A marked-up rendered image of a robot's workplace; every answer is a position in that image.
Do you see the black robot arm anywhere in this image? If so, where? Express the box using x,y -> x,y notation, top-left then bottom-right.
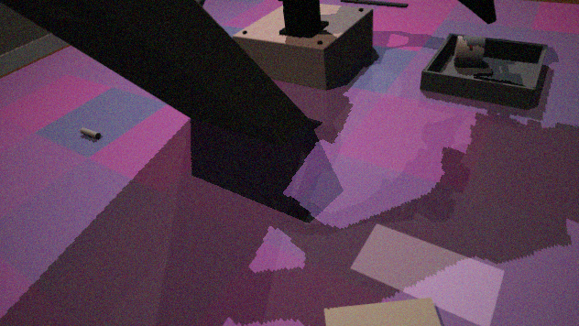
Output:
279,0 -> 329,38

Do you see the dark grey thin bar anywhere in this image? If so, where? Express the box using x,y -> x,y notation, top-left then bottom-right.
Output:
341,0 -> 409,8

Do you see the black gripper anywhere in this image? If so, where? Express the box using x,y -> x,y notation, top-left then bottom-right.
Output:
459,0 -> 497,24

